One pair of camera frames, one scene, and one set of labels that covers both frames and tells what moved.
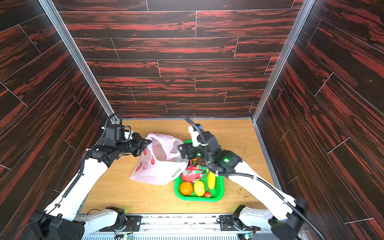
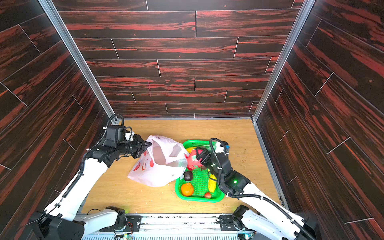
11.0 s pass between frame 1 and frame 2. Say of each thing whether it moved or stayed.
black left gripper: stayed
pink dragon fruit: moved
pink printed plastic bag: stayed
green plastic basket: stayed
